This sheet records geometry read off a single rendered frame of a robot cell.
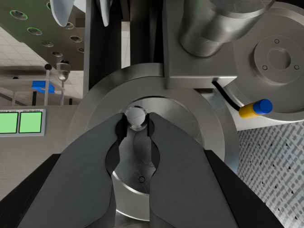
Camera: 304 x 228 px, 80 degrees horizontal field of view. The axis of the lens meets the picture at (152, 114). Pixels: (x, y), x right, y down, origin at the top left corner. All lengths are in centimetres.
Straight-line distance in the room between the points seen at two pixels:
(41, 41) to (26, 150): 27
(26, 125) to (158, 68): 45
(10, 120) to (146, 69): 47
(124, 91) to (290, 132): 22
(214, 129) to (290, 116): 7
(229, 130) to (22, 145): 50
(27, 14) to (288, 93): 39
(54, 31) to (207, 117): 35
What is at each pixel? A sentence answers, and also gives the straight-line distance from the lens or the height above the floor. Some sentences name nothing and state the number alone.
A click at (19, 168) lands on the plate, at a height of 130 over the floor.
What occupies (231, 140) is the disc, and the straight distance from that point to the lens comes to 17.
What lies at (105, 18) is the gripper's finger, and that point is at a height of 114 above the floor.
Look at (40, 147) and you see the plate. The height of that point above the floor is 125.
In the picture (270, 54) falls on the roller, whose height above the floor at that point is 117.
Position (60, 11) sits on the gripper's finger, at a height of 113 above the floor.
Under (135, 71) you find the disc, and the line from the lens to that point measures 17.
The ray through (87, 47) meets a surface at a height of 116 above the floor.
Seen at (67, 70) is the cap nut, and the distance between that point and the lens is 55.
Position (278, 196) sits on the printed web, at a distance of 33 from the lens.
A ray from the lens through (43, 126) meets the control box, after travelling 55.
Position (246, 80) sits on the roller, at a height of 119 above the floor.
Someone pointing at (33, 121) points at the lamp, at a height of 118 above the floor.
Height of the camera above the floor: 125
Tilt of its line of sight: 10 degrees down
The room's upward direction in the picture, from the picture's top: 178 degrees clockwise
